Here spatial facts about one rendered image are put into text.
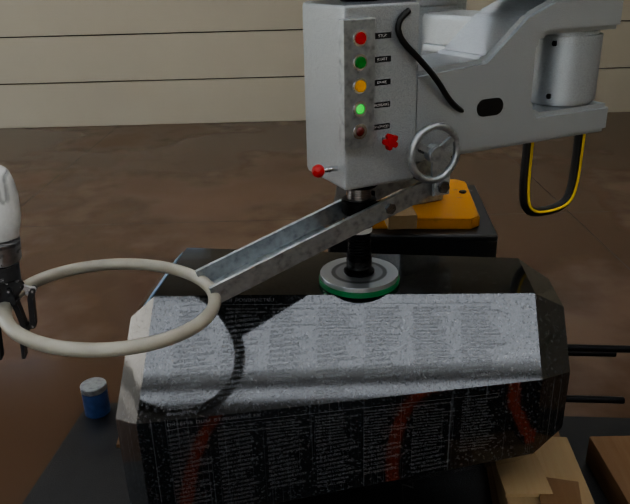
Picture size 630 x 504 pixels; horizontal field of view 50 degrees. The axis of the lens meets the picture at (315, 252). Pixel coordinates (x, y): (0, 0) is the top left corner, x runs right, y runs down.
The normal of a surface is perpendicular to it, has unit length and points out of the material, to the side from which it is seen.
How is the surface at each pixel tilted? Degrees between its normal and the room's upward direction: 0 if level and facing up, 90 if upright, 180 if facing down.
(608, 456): 0
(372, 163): 90
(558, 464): 0
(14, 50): 90
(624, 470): 0
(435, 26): 90
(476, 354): 45
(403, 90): 90
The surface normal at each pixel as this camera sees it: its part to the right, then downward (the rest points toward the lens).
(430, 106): 0.43, 0.34
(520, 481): -0.03, -0.92
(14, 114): 0.00, 0.39
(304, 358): -0.04, -0.38
